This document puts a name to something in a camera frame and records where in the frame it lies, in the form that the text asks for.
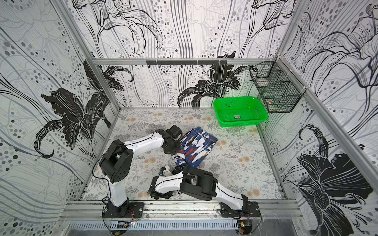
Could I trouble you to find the green plastic basket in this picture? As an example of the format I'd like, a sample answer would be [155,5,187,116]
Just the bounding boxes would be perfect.
[214,96,268,128]

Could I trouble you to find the black wire basket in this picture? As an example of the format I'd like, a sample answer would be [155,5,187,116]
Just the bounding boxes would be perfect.
[249,61,301,114]

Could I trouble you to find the blue patterned long pants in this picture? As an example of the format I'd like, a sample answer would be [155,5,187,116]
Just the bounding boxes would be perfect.
[172,127,218,168]

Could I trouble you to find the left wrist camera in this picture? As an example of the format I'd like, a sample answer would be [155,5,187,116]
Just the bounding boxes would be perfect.
[168,125,183,140]

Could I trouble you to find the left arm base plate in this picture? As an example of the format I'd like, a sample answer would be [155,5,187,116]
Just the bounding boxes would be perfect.
[102,202,144,219]

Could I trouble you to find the black bar on rail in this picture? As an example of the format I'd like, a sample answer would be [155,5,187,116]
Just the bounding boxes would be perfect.
[146,60,228,65]

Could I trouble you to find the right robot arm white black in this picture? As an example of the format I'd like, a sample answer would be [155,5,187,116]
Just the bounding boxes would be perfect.
[148,166,256,219]

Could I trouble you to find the white slotted cable duct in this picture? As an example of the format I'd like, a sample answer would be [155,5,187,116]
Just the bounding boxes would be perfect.
[68,219,238,231]

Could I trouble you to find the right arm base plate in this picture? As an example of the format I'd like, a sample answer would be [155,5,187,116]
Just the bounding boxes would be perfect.
[220,202,261,219]

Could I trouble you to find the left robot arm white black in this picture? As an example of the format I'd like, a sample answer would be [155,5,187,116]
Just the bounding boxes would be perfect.
[99,125,183,217]

